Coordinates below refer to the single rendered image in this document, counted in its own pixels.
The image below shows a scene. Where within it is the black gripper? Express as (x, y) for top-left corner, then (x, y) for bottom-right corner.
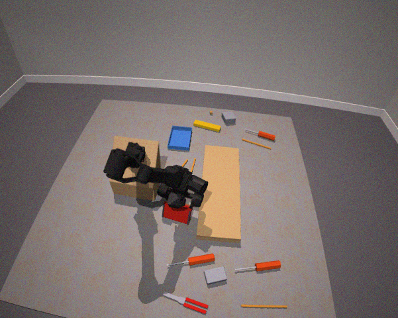
(157, 184), (204, 209)

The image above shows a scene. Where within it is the yellow rectangular bar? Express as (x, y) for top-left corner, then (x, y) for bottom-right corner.
(193, 119), (221, 132)

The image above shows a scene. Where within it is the tan wooden panel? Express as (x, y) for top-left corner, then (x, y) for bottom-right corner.
(196, 145), (241, 243)

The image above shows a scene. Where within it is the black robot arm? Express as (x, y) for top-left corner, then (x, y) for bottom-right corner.
(103, 142), (208, 209)

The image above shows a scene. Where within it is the orange-handled awl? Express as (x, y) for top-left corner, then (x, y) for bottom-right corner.
(245, 129), (275, 141)
(235, 260), (281, 271)
(167, 253), (215, 266)

